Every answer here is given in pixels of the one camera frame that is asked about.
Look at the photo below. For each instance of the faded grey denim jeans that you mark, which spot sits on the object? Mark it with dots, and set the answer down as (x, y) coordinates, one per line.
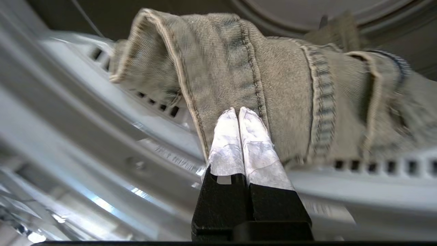
(273, 85)

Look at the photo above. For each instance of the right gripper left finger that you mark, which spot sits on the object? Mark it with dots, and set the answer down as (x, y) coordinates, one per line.
(223, 191)

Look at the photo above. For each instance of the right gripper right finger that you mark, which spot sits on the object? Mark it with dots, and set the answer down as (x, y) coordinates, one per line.
(273, 201)

